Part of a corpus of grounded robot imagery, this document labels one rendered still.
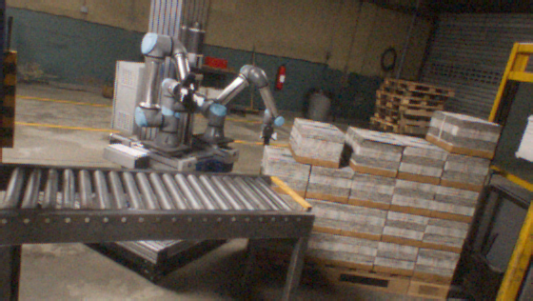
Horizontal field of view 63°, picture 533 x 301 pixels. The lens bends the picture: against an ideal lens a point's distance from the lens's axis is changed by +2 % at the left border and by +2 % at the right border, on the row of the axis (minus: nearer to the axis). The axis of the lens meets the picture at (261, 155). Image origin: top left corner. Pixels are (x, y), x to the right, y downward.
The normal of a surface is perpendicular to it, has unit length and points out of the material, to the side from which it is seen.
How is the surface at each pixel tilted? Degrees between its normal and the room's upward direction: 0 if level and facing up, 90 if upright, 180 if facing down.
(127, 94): 90
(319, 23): 90
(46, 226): 90
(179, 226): 90
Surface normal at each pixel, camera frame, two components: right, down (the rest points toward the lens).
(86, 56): 0.39, 0.30
